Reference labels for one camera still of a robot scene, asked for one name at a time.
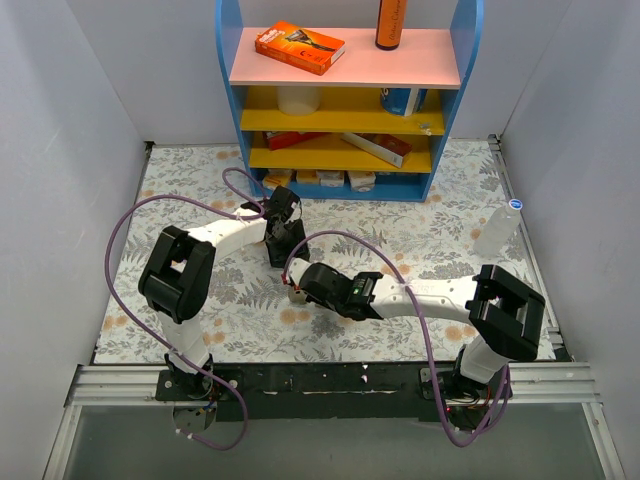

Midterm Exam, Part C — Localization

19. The red box left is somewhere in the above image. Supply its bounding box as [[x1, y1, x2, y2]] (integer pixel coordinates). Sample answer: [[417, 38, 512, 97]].
[[262, 131, 327, 151]]

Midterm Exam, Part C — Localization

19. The yellow soap box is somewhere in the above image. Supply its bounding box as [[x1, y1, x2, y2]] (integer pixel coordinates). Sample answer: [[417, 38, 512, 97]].
[[262, 169, 294, 190]]

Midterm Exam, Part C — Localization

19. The purple cable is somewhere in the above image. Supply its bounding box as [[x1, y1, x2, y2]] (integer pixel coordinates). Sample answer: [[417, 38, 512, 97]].
[[280, 230, 512, 447], [103, 167, 269, 451]]

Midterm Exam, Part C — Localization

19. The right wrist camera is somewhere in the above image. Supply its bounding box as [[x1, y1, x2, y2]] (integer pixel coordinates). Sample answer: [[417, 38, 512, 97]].
[[282, 257, 311, 290]]

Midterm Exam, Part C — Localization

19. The clear plastic water bottle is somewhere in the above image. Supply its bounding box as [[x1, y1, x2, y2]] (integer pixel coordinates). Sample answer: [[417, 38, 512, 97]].
[[473, 199, 523, 257]]

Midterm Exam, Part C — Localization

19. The grey remote control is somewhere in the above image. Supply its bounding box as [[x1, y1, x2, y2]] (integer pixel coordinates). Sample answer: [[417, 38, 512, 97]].
[[288, 288, 307, 304]]

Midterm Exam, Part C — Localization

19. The orange bottle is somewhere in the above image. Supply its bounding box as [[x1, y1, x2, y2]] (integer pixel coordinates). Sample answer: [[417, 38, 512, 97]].
[[375, 0, 407, 51]]

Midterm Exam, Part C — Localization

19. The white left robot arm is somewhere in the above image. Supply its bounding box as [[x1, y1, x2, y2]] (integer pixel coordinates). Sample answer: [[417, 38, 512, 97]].
[[138, 187, 305, 400]]

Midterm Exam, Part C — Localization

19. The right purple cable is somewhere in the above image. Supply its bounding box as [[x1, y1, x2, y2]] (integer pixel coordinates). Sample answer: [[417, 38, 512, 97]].
[[280, 230, 512, 447]]

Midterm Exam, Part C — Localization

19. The red white long box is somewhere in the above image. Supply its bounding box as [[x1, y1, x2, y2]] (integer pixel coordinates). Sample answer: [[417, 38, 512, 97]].
[[341, 132, 413, 168]]

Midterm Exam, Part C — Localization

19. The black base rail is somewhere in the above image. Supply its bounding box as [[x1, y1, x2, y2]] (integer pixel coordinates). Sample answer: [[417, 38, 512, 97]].
[[155, 361, 511, 430]]

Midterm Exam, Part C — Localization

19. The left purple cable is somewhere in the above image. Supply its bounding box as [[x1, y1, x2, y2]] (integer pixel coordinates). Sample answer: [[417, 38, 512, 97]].
[[103, 167, 269, 451]]

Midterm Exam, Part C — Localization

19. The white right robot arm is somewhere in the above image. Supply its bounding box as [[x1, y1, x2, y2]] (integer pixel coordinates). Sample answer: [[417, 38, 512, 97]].
[[285, 258, 545, 398]]

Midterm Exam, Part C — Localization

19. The white soap box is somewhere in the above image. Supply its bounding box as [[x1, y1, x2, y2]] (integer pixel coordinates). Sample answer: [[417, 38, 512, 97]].
[[347, 171, 376, 193]]

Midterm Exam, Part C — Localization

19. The blue white can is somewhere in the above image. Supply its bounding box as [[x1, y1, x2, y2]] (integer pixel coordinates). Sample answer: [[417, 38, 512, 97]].
[[380, 88, 428, 117]]

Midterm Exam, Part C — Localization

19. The white cup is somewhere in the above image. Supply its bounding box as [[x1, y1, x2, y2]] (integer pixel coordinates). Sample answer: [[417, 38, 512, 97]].
[[276, 86, 322, 116]]

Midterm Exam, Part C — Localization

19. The blue shelf unit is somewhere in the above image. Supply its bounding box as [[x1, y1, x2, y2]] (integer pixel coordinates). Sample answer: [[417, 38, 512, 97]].
[[215, 1, 485, 202]]

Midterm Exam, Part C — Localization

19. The orange razor box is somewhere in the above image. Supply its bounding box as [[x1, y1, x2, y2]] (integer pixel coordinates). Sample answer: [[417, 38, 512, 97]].
[[255, 21, 346, 76]]

